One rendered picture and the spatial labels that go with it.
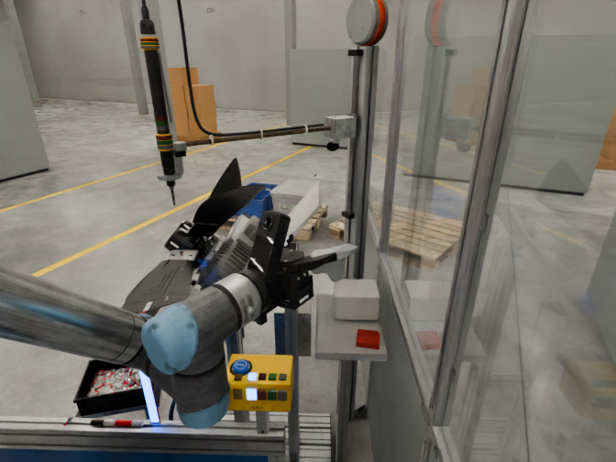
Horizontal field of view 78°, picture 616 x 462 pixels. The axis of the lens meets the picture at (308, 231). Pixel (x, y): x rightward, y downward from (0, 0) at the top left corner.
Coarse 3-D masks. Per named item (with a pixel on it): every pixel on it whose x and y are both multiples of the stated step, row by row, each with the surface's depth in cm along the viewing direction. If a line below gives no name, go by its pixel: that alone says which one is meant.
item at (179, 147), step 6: (180, 144) 109; (174, 150) 110; (180, 150) 109; (174, 156) 110; (180, 156) 109; (174, 162) 112; (180, 162) 110; (180, 168) 111; (162, 174) 111; (174, 174) 111; (180, 174) 111; (162, 180) 109; (168, 180) 109; (174, 180) 109
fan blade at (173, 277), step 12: (168, 264) 118; (180, 264) 117; (192, 264) 117; (156, 276) 113; (168, 276) 112; (180, 276) 111; (144, 288) 109; (156, 288) 108; (168, 288) 107; (180, 288) 105; (132, 300) 107; (144, 300) 104; (156, 300) 103; (180, 300) 99; (132, 312) 102
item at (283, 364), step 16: (256, 368) 93; (272, 368) 93; (288, 368) 93; (240, 384) 89; (256, 384) 89; (272, 384) 89; (288, 384) 89; (240, 400) 91; (256, 400) 91; (288, 400) 91
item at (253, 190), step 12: (228, 192) 107; (240, 192) 112; (252, 192) 117; (204, 204) 107; (216, 204) 113; (228, 204) 117; (240, 204) 120; (204, 216) 118; (216, 216) 121; (228, 216) 124
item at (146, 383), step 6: (144, 378) 97; (144, 384) 98; (144, 390) 99; (150, 390) 99; (150, 396) 99; (150, 402) 100; (150, 408) 101; (150, 414) 102; (156, 414) 102; (150, 420) 103; (156, 420) 103
